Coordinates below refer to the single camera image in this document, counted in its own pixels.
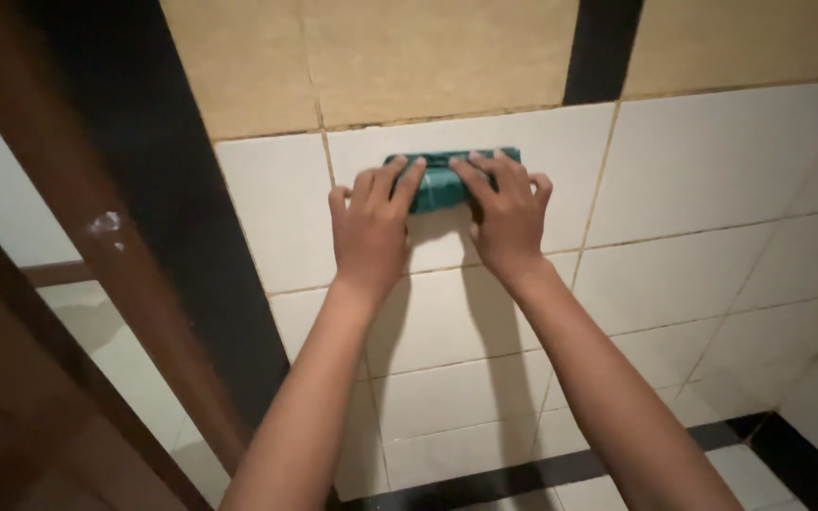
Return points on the brown wooden door frame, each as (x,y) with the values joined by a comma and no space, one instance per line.
(107,234)

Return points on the green scrubbing cloth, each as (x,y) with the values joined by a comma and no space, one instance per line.
(437,186)

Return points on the brown wooden door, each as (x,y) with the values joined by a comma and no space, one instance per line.
(40,397)

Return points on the person's right hand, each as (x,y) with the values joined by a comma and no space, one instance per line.
(508,227)

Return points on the person's left hand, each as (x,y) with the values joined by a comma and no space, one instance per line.
(370,238)

